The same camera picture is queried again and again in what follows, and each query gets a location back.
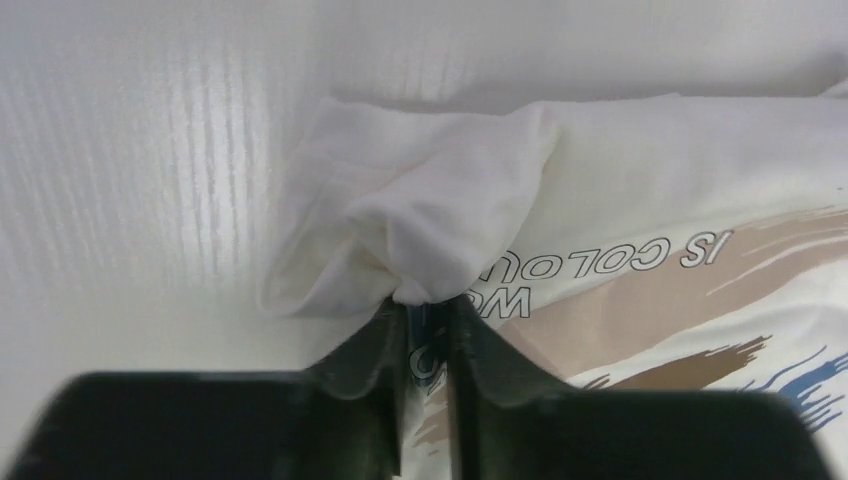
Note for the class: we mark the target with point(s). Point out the white printed t shirt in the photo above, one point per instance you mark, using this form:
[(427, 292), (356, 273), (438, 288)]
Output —
[(668, 242)]

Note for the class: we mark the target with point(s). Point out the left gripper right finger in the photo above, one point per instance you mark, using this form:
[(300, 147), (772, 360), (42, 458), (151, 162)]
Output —
[(511, 419)]

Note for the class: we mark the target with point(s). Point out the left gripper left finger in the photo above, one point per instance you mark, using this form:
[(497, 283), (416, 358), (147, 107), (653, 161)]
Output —
[(340, 418)]

